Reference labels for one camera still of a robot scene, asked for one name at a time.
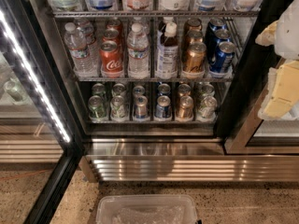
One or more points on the brown tea bottle front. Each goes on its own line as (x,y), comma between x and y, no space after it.
(167,60)

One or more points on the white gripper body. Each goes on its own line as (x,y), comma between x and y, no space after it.
(289,32)

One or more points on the white green can front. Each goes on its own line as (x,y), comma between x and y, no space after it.
(118,109)

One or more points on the white LED light strip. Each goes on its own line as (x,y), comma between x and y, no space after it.
(32,76)

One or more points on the white green can rear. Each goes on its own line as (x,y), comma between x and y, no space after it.
(118,90)

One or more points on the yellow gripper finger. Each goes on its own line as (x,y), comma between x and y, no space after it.
(283,91)
(267,36)

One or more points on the red cola can front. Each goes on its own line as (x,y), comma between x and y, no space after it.
(111,58)

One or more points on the gold can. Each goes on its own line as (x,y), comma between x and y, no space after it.
(184,90)
(192,36)
(192,24)
(195,57)
(185,107)

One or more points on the brown tea bottle rear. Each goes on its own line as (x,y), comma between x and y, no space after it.
(162,25)

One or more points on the wire shelf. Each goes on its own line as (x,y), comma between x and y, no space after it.
(152,13)
(153,79)

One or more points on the pale can bottom front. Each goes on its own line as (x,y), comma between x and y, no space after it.
(207,107)

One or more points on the rear left water bottle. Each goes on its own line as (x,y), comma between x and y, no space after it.
(86,27)

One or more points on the centre water bottle front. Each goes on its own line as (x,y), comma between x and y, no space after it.
(138,49)

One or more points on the blue silver can rear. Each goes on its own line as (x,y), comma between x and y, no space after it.
(138,91)

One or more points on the gold can middle rear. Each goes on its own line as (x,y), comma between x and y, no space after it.
(192,24)

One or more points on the front left water bottle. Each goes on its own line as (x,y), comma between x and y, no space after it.
(78,48)

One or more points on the middle wire shelf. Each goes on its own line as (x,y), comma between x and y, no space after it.
(153,79)

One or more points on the blue silver can front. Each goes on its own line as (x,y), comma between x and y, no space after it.
(141,107)

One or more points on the gold can bottom rear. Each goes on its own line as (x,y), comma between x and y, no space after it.
(184,90)

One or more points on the gold can middle front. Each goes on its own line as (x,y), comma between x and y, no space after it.
(195,57)

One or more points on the water bottle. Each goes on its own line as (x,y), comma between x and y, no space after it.
(78,48)
(138,49)
(86,27)

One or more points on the brown tea bottle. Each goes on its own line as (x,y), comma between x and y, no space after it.
(167,60)
(162,25)

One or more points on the red cola can rear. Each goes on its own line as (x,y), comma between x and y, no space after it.
(114,23)

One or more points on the glass fridge door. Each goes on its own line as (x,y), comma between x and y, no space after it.
(35,159)

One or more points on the red cola can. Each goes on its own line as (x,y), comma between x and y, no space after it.
(114,23)
(111,58)
(111,34)

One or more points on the gold can bottom front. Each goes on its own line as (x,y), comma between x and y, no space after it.
(185,107)

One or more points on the blue can middle centre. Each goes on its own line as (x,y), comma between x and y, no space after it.
(214,40)

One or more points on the upper wire shelf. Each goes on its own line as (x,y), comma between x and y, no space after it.
(152,13)

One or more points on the blue can middle rear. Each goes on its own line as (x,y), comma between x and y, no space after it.
(215,24)

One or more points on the pale can bottom rear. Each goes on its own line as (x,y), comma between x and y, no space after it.
(205,89)

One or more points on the blue silver can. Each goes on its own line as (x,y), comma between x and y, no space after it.
(138,91)
(141,107)

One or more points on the blue can middle front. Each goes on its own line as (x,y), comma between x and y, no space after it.
(223,56)

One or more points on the white green can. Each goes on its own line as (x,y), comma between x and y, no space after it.
(118,90)
(118,109)

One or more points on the gold can middle centre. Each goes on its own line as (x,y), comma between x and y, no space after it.
(192,36)

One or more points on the pale can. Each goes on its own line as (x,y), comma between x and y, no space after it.
(205,89)
(207,107)

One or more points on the red cola can middle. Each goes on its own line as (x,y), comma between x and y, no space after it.
(111,34)

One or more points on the clear plastic bin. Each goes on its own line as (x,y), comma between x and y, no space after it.
(147,209)

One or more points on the dark blue can front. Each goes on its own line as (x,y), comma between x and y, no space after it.
(163,107)

